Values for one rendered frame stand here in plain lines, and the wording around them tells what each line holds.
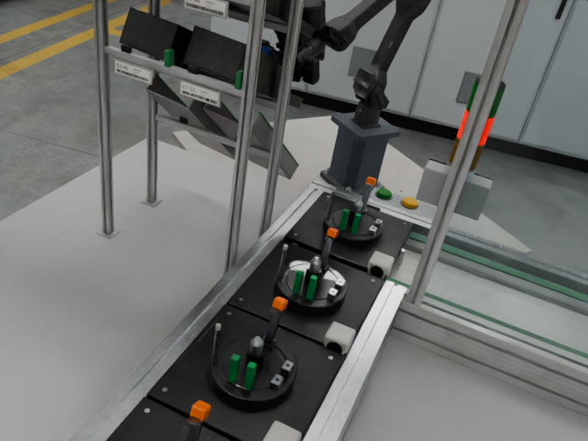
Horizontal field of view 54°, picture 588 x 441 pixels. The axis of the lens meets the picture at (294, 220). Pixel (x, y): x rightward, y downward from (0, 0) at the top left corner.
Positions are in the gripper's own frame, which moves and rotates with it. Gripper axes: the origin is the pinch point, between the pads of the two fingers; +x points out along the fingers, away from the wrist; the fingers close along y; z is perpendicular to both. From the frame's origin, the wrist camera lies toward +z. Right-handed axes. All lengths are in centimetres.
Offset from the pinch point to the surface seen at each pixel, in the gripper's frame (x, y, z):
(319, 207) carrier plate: 5.3, 17.9, -28.7
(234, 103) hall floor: -167, -194, -163
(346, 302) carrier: 28, 42, -24
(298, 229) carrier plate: 16.3, 20.4, -26.1
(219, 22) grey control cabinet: -193, -228, -119
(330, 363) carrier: 43, 49, -21
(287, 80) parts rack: 8.3, 12.1, 4.9
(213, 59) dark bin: 20.3, 4.5, 12.6
